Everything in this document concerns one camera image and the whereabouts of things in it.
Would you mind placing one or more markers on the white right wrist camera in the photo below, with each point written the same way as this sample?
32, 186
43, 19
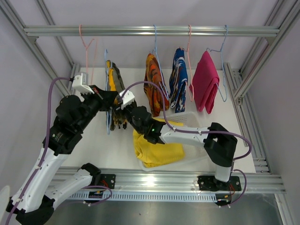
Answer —
125, 98

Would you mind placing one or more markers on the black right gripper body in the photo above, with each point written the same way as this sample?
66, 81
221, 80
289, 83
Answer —
126, 112

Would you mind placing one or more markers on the right aluminium frame posts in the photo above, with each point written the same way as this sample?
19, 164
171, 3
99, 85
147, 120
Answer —
264, 91

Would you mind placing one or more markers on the grey yellow camouflage trousers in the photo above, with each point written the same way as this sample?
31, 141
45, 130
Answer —
114, 82

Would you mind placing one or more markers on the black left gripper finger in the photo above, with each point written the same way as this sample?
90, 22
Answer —
97, 90
109, 100

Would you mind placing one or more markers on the orange camouflage trousers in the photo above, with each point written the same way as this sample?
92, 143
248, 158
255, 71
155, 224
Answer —
153, 91

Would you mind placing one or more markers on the left aluminium frame posts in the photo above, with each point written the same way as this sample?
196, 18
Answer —
31, 42

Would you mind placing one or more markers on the light blue hanger magenta trousers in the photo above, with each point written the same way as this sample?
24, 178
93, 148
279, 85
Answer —
224, 97

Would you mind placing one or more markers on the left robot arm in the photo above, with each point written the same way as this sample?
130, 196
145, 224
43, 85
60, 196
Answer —
35, 202

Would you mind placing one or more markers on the aluminium frame posts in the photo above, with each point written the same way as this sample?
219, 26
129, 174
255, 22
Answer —
31, 42
264, 91

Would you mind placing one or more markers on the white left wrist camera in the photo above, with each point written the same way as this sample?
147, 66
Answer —
80, 83

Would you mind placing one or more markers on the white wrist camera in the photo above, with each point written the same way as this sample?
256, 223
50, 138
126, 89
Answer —
125, 98
80, 83

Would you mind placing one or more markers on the blue white patterned trousers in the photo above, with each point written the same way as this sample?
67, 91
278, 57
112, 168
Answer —
177, 82

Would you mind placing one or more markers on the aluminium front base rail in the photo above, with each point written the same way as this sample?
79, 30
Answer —
186, 182

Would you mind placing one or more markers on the white perforated plastic basket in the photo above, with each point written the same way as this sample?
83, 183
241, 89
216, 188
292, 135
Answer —
193, 154

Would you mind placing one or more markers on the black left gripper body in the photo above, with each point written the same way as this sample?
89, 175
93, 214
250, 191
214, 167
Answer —
91, 104

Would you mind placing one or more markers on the light blue hanger orange trousers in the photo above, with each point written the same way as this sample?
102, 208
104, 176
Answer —
154, 51

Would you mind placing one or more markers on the aluminium hanging rail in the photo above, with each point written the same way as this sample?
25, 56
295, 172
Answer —
152, 30

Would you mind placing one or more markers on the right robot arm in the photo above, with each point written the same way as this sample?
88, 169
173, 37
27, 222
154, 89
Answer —
219, 144

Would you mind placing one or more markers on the white slotted cable duct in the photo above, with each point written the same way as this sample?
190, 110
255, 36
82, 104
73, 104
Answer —
144, 196

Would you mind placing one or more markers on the pink wire hanger blue trousers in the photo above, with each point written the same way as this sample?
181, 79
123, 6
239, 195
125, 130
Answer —
190, 93

